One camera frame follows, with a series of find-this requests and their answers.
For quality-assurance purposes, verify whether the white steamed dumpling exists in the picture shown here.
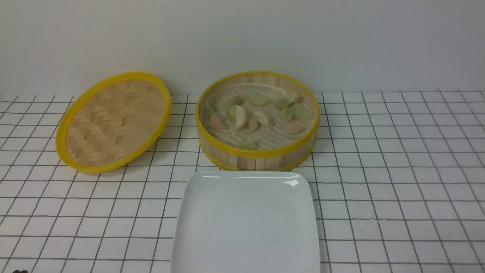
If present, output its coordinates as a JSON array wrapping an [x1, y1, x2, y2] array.
[[234, 104, 248, 130]]

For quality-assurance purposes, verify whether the pink steamed dumpling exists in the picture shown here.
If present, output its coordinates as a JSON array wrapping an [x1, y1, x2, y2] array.
[[284, 121, 305, 135]]

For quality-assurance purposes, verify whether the white square ceramic plate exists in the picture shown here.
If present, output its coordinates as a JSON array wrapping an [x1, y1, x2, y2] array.
[[171, 171, 321, 273]]

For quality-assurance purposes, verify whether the pink dumpling centre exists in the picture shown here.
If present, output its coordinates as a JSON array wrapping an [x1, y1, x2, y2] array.
[[247, 116, 259, 133]]

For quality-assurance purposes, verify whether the yellow rimmed bamboo steamer basket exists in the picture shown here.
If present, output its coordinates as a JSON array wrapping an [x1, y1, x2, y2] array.
[[195, 71, 320, 171]]

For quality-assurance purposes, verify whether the white dumpling centre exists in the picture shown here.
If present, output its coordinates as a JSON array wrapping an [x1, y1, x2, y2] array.
[[253, 111, 274, 131]]

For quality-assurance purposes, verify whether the pink dumpling left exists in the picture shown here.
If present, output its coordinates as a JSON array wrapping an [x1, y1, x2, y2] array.
[[209, 115, 226, 130]]

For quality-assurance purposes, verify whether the green dumpling top centre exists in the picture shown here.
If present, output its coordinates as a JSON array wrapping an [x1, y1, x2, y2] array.
[[248, 93, 268, 107]]

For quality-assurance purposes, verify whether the green dumpling far left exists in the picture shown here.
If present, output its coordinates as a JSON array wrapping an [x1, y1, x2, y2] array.
[[204, 100, 218, 116]]

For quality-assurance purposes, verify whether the green dumpling right inner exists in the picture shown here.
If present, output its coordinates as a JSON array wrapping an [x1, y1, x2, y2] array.
[[281, 107, 293, 122]]

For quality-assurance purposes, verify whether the green dumpling right outer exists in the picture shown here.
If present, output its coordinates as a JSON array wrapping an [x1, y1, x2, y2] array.
[[291, 102, 312, 121]]

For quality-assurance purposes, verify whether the white dumpling top right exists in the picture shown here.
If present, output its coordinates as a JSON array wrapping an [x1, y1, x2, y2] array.
[[281, 90, 300, 104]]

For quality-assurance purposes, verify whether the yellow rimmed woven bamboo lid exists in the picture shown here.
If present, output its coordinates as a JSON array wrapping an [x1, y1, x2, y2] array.
[[55, 71, 172, 173]]

